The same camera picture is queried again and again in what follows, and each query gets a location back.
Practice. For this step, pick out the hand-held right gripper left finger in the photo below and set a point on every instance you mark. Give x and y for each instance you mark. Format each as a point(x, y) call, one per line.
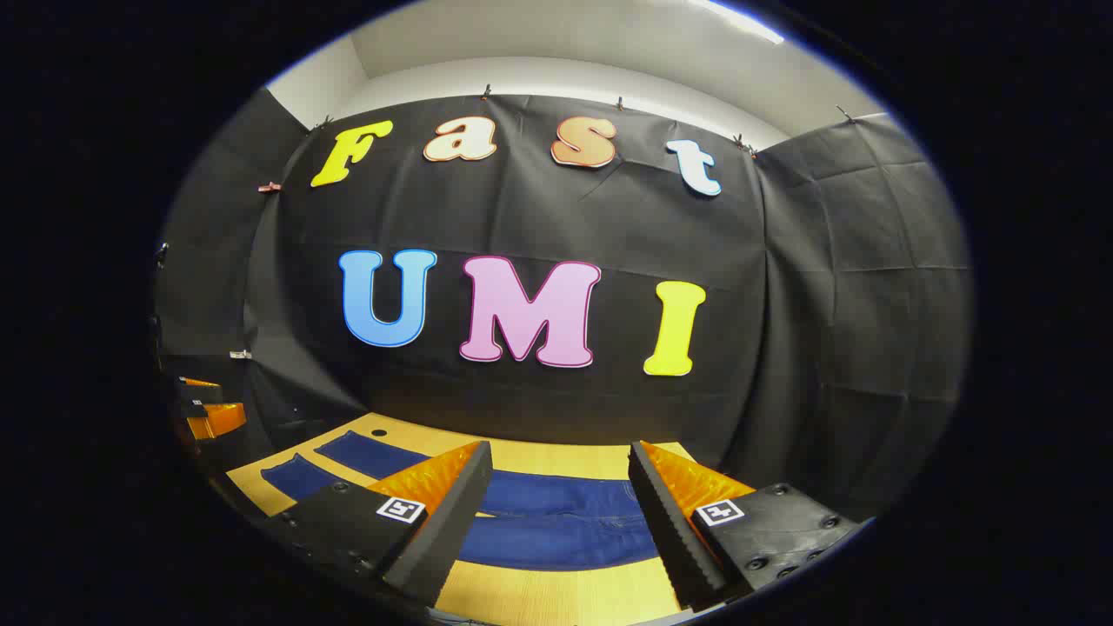
point(439, 539)

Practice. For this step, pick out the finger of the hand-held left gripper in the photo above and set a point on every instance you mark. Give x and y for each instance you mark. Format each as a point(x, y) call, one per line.
point(217, 422)
point(198, 391)

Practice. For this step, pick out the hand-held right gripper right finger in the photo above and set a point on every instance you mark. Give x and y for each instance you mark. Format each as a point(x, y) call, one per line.
point(674, 539)

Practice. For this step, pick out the blue jeans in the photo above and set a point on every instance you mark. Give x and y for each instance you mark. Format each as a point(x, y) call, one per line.
point(556, 522)

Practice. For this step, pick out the black backdrop cloth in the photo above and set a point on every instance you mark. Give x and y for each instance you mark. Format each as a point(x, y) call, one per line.
point(522, 209)

